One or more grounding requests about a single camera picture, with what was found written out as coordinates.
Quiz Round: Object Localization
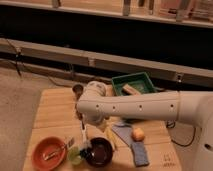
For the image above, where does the silver fork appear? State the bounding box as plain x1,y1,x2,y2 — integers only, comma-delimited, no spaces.
42,138,75,161

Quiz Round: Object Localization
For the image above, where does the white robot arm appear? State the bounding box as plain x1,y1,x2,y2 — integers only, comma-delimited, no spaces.
76,81,213,171

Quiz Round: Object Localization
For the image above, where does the yellow banana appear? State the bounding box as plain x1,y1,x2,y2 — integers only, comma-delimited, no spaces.
106,127,116,151

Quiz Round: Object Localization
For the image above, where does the blue-grey cloth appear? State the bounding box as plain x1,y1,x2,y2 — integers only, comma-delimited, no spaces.
111,121,149,167

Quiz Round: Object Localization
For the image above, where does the brown-headed spatula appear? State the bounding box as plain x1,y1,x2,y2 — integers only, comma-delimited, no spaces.
77,112,87,143

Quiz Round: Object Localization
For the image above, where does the dark purple bowl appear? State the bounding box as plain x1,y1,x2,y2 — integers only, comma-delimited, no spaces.
86,137,113,167

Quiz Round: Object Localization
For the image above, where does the orange peach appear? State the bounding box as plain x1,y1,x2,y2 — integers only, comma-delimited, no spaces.
132,128,145,141

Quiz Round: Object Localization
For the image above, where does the metal cup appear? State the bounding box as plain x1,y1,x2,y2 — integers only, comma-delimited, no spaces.
72,84,84,99

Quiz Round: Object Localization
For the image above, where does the green small cup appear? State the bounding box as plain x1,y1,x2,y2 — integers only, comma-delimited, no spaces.
67,146,82,165

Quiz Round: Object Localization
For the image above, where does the tan sponge block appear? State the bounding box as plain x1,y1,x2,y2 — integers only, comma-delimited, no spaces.
122,84,140,95

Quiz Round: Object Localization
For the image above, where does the wooden cutting board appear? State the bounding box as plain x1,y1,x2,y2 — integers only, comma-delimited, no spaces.
22,88,182,171

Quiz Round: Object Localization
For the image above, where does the green tray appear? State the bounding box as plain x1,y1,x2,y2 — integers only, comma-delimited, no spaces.
111,72,156,96

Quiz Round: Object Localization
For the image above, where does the orange bowl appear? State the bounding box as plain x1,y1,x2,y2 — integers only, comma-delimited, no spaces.
31,137,67,171

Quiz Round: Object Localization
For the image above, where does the black cable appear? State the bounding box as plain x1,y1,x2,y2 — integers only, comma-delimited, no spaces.
166,119,198,148

